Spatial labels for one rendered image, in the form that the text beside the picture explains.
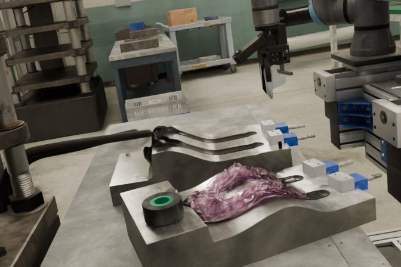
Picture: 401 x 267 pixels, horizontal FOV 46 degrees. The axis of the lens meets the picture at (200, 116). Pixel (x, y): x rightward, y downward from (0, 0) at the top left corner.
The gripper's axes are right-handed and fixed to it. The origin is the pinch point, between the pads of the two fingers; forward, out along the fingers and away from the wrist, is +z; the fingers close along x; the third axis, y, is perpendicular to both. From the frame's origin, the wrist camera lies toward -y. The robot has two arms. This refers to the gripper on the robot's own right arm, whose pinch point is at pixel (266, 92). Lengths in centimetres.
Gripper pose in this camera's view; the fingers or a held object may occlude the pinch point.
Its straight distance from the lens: 141.3
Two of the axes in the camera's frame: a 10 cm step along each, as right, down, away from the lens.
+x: -0.6, -2.6, 9.7
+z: 1.4, 9.6, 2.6
